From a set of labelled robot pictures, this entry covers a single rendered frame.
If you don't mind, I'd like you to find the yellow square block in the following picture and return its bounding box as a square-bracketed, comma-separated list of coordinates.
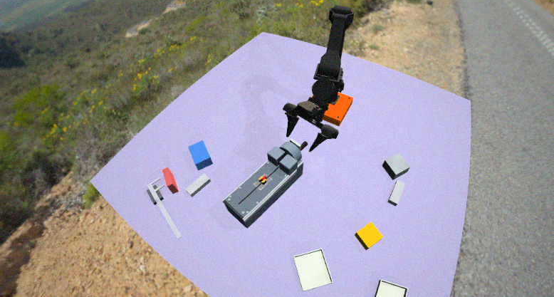
[355, 222, 383, 250]

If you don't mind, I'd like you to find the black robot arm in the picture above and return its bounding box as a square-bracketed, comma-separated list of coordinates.
[296, 5, 354, 120]

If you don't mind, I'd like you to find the blue rectangular block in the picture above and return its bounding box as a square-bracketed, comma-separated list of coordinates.
[189, 140, 213, 171]

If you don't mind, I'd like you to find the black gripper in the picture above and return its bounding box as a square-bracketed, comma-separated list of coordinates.
[283, 96, 339, 152]

